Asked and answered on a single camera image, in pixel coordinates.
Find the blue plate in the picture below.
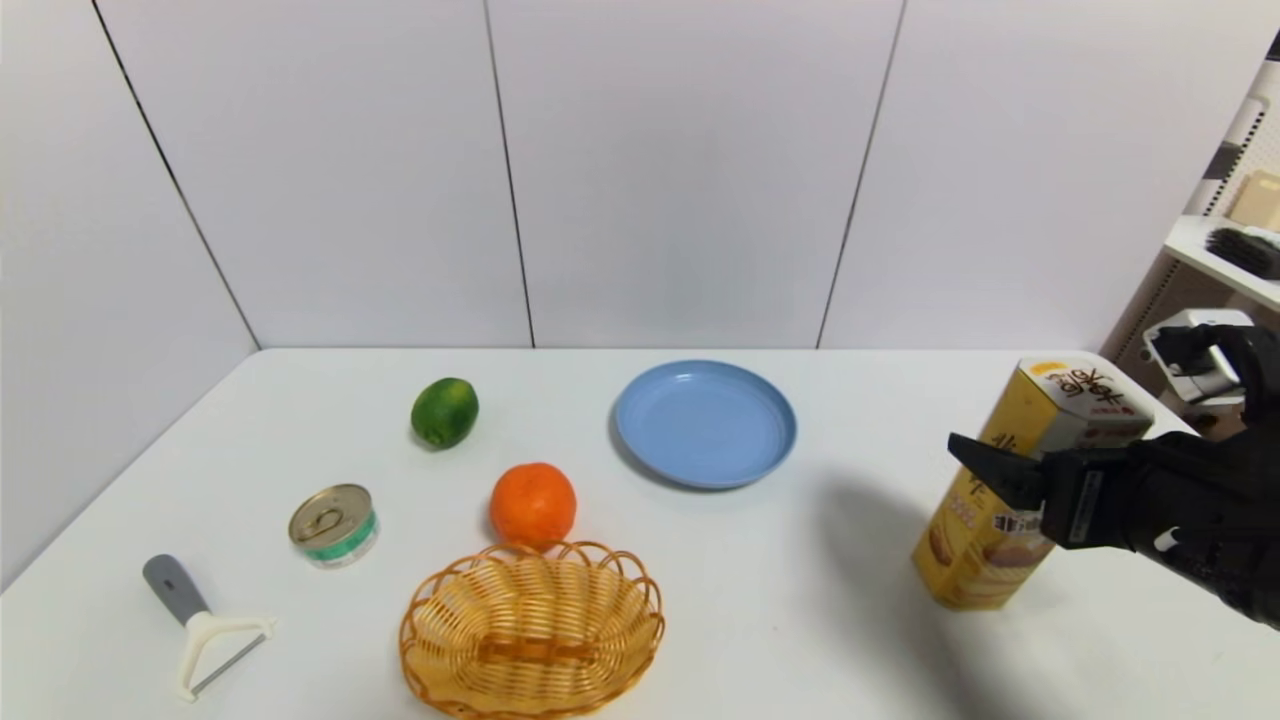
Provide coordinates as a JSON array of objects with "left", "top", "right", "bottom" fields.
[{"left": 613, "top": 360, "right": 798, "bottom": 491}]

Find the woven wicker basket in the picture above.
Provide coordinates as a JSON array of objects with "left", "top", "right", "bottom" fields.
[{"left": 399, "top": 540, "right": 667, "bottom": 719}]

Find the grey handled white peeler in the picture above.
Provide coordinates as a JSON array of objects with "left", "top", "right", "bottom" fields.
[{"left": 142, "top": 553, "right": 278, "bottom": 703}]

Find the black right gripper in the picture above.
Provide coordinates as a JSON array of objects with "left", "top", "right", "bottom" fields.
[{"left": 947, "top": 432, "right": 1212, "bottom": 553}]

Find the black brush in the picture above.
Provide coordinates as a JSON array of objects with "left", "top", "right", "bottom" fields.
[{"left": 1204, "top": 227, "right": 1280, "bottom": 281}]

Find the green lime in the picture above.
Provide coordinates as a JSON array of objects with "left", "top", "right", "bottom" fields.
[{"left": 410, "top": 377, "right": 480, "bottom": 450}]

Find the white shelf board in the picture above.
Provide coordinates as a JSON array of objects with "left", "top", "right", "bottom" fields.
[{"left": 1163, "top": 215, "right": 1280, "bottom": 313}]

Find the yellow snack box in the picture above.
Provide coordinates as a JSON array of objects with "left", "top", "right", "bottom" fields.
[{"left": 910, "top": 355, "right": 1155, "bottom": 612}]

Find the orange fruit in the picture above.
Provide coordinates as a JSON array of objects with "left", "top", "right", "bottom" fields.
[{"left": 489, "top": 461, "right": 579, "bottom": 550}]

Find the small tin can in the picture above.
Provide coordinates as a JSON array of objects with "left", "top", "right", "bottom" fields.
[{"left": 288, "top": 483, "right": 380, "bottom": 570}]

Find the beige cardboard box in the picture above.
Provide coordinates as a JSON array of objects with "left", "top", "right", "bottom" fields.
[{"left": 1227, "top": 170, "right": 1280, "bottom": 232}]

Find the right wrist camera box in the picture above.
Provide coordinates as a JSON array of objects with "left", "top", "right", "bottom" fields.
[{"left": 1143, "top": 308, "right": 1257, "bottom": 406}]

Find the white side shelf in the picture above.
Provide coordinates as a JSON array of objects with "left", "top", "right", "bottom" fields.
[{"left": 1108, "top": 55, "right": 1280, "bottom": 363}]

